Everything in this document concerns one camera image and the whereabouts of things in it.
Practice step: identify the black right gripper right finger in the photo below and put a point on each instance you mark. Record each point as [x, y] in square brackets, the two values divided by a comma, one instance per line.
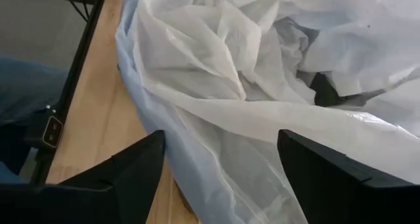
[344, 191]

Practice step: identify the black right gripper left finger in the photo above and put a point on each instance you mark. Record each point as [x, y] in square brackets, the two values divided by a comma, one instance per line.
[98, 191]

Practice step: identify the black aluminium table frame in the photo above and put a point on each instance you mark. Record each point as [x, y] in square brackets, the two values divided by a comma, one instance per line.
[78, 63]

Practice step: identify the white plastic trash bag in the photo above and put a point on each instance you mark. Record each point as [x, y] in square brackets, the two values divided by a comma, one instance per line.
[262, 53]

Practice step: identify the black floor mat orange-striped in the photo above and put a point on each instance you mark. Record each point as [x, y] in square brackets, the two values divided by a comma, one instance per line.
[26, 86]

